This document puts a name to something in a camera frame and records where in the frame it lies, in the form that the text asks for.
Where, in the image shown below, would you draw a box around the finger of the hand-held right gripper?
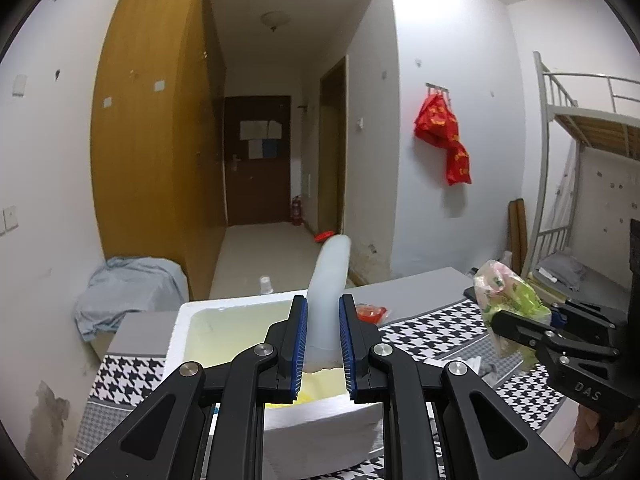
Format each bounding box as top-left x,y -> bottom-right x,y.
550,299 -> 626,331
491,310 -> 566,361

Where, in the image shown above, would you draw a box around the dark brown entrance door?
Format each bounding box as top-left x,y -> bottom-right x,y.
223,95 -> 292,226

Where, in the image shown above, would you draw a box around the round ceiling lamp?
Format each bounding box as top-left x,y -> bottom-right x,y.
260,11 -> 291,32

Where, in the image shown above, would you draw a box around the red snack packet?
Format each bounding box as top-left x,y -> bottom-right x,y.
356,304 -> 389,325

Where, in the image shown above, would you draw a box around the red hanging bag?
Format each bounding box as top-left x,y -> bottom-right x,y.
414,92 -> 460,148
444,141 -> 472,186

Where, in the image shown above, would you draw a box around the translucent white plastic bottle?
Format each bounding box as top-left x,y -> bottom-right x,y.
306,234 -> 352,372

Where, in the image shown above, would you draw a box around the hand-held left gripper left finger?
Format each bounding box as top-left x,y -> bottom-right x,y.
75,295 -> 308,480

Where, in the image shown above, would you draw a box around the houndstooth table cloth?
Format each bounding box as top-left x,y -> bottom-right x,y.
72,267 -> 601,480

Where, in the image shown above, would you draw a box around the brown side door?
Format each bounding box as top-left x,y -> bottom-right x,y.
320,56 -> 348,232

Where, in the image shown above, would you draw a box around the wooden wardrobe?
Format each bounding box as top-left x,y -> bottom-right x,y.
91,0 -> 227,301

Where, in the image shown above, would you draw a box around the grey bedding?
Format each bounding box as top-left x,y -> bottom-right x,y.
539,252 -> 589,292

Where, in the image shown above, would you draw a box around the person's right hand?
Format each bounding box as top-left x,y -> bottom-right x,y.
574,406 -> 609,450

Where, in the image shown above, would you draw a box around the green plastic bag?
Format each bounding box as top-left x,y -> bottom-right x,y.
472,259 -> 553,371

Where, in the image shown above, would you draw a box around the white foam box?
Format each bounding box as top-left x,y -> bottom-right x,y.
162,287 -> 386,472

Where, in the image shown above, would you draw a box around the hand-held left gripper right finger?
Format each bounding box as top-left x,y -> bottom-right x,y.
338,294 -> 576,480

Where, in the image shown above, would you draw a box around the wooden planks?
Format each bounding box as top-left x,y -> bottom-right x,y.
507,199 -> 529,266

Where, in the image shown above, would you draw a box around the light blue bedsheet pile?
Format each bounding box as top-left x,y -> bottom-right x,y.
75,256 -> 189,342

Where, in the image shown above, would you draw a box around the white metal bunk bed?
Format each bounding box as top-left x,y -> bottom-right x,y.
532,51 -> 640,306

